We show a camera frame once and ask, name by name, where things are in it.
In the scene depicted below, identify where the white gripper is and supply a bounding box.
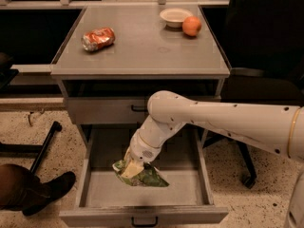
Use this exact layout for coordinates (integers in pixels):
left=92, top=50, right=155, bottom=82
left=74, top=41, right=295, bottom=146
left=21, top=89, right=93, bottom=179
left=121, top=131, right=162, bottom=179

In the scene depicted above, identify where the closed grey upper drawer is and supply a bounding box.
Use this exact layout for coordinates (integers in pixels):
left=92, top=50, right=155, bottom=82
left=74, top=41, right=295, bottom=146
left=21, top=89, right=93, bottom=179
left=64, top=96, right=148, bottom=124

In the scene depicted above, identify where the crushed orange soda can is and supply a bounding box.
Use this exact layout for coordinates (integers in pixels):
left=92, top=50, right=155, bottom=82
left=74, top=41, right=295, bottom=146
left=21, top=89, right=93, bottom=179
left=81, top=28, right=115, bottom=52

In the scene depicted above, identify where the black chair base leg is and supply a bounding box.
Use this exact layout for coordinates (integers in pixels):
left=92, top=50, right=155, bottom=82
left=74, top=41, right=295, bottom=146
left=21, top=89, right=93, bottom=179
left=0, top=122, right=62, bottom=174

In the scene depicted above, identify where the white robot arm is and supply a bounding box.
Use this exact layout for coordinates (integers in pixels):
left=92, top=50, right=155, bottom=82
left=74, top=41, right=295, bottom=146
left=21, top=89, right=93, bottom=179
left=120, top=91, right=304, bottom=180

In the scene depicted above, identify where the grey drawer cabinet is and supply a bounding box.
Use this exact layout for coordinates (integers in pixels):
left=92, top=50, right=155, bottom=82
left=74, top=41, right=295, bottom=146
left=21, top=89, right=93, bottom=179
left=51, top=4, right=229, bottom=141

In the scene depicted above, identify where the black office chair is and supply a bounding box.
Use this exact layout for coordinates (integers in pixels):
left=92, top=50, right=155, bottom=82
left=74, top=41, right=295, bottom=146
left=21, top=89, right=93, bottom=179
left=202, top=0, right=304, bottom=190

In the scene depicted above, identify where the person's leg with boot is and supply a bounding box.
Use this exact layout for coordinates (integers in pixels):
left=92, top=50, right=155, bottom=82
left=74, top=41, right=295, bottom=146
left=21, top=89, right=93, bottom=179
left=0, top=164, right=76, bottom=216

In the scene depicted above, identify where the green jalapeno chip bag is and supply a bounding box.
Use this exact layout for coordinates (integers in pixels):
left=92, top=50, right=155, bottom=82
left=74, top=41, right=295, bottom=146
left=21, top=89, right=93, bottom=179
left=112, top=160, right=169, bottom=187

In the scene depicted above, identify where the white paper bowl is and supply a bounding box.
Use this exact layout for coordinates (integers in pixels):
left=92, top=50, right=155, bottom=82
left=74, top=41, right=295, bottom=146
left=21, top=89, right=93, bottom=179
left=160, top=8, right=192, bottom=29

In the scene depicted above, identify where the open grey lower drawer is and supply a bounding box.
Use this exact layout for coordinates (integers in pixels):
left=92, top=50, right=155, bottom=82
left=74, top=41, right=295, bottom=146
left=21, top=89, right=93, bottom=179
left=60, top=125, right=228, bottom=228

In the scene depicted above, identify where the orange fruit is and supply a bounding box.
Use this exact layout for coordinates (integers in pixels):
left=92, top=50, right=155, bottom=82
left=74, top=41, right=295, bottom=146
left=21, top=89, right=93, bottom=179
left=182, top=16, right=201, bottom=37

